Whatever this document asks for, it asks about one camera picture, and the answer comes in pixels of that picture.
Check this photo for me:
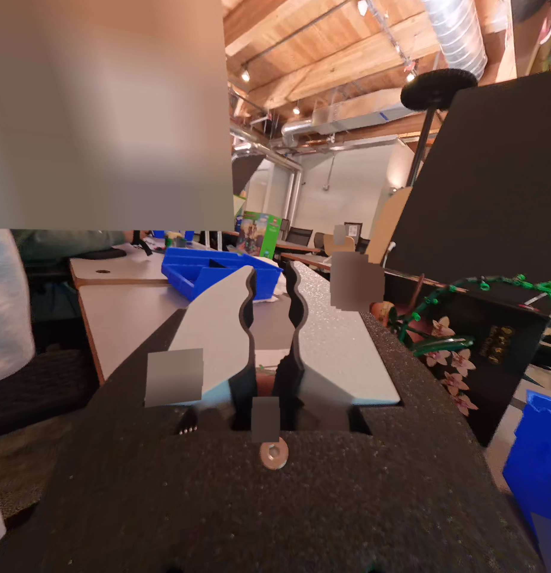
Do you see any background office desk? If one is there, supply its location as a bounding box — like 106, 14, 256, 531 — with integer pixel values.
70, 242, 169, 289

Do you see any green toy set box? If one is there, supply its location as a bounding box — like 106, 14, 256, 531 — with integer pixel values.
236, 210, 283, 260

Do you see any black disc on pole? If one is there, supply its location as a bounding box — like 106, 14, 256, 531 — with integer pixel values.
400, 69, 478, 189

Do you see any black cardboard box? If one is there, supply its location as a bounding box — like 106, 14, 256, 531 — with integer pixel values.
430, 286, 551, 448

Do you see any round silver ventilation duct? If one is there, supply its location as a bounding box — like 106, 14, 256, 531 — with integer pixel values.
421, 0, 489, 81

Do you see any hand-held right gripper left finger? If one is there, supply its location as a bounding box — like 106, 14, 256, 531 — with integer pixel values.
167, 265, 258, 403

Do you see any blue plastic bin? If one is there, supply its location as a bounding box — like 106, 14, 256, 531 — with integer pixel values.
503, 389, 551, 573

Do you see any blue divided parts bin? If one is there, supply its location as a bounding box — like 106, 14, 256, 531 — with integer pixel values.
161, 246, 283, 301

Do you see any rectangular ventilation duct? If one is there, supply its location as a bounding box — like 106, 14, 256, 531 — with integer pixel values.
282, 87, 430, 148

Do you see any brick orchid plant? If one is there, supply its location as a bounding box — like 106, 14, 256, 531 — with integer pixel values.
390, 274, 551, 417

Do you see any black backdrop board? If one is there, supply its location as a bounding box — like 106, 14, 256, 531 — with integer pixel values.
385, 69, 551, 298

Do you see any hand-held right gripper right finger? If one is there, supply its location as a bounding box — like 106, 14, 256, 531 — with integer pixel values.
273, 261, 401, 407

